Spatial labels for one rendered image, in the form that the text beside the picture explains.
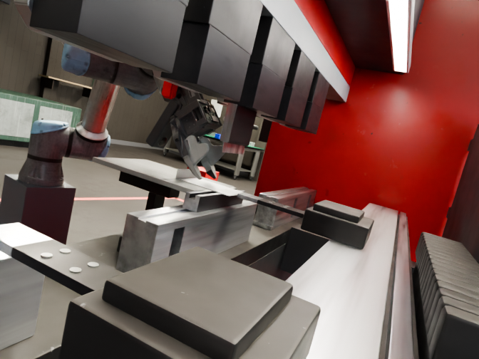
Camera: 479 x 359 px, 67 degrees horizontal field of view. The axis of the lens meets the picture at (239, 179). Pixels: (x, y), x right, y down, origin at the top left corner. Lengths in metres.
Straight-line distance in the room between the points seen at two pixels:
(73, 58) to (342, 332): 0.75
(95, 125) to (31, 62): 8.10
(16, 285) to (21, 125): 6.81
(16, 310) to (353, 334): 0.31
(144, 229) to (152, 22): 0.28
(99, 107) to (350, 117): 0.96
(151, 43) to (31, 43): 9.08
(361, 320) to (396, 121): 1.23
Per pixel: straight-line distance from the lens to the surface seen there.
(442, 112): 1.55
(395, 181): 1.53
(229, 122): 0.70
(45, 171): 1.48
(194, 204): 0.65
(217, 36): 0.55
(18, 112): 7.14
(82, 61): 0.89
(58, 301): 0.52
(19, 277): 0.41
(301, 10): 0.86
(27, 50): 9.47
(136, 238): 0.57
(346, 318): 0.37
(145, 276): 0.22
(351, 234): 0.64
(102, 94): 1.37
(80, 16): 0.37
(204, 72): 0.53
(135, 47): 0.42
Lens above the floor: 1.13
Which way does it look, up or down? 7 degrees down
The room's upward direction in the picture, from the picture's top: 14 degrees clockwise
